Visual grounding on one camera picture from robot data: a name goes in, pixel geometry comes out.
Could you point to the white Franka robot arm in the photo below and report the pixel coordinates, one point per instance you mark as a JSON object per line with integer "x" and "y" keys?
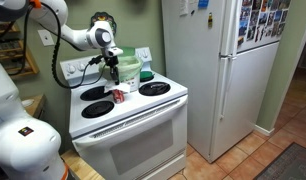
{"x": 23, "y": 150}

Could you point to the dark green round lid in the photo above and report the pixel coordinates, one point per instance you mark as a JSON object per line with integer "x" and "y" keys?
{"x": 146, "y": 75}

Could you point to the small black coil burner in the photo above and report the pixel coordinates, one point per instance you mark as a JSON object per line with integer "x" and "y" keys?
{"x": 93, "y": 94}

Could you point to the dark grey floor rug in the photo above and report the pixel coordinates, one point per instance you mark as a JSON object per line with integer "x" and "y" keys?
{"x": 289, "y": 165}

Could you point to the white baseboard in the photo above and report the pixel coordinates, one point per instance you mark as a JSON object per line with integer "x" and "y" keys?
{"x": 263, "y": 130}

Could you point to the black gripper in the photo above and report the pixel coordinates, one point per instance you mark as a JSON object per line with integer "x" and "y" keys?
{"x": 112, "y": 62}

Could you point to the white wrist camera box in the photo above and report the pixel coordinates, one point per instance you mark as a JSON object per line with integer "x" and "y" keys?
{"x": 113, "y": 52}

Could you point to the fridge photo collage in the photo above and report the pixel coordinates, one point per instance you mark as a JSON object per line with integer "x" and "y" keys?
{"x": 263, "y": 20}

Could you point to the blue fridge magnet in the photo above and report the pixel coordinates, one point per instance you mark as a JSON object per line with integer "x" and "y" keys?
{"x": 203, "y": 3}

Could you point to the white bin with green bag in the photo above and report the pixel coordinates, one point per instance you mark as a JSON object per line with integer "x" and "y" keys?
{"x": 131, "y": 70}

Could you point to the white electric stove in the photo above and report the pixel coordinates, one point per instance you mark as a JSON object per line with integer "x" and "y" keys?
{"x": 139, "y": 143}

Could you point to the yellow fridge magnet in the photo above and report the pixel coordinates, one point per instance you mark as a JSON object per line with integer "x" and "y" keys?
{"x": 210, "y": 20}

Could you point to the wooden spice rack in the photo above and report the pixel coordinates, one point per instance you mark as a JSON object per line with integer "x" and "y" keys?
{"x": 29, "y": 63}

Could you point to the wooden side table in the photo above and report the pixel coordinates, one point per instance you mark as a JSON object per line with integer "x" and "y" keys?
{"x": 36, "y": 103}

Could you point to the red coke can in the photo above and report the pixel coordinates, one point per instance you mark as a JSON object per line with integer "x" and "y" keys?
{"x": 118, "y": 97}

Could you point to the white paper note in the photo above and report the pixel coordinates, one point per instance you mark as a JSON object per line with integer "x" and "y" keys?
{"x": 183, "y": 7}

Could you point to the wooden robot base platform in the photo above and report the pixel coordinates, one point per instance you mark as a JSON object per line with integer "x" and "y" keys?
{"x": 81, "y": 166}

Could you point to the white refrigerator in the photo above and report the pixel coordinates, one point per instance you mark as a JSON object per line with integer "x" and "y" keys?
{"x": 193, "y": 83}

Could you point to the white wall switch plate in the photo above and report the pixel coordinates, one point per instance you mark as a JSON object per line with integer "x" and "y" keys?
{"x": 44, "y": 38}

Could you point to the large black coil burner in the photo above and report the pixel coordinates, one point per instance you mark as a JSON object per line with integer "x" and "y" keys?
{"x": 154, "y": 88}
{"x": 97, "y": 109}

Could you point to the colourful decorative wall plate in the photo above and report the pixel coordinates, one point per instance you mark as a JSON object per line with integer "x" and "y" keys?
{"x": 108, "y": 17}

